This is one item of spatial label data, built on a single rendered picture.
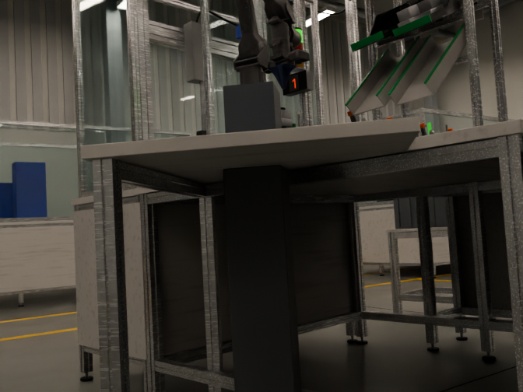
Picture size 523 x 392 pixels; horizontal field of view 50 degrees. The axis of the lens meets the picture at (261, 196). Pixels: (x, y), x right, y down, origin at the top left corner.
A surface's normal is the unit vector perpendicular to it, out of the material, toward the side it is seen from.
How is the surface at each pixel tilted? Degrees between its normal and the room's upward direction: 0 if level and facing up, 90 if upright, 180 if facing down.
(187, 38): 90
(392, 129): 90
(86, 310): 90
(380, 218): 90
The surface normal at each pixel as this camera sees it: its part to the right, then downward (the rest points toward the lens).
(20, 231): 0.58, -0.08
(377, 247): -0.82, 0.01
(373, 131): -0.17, -0.05
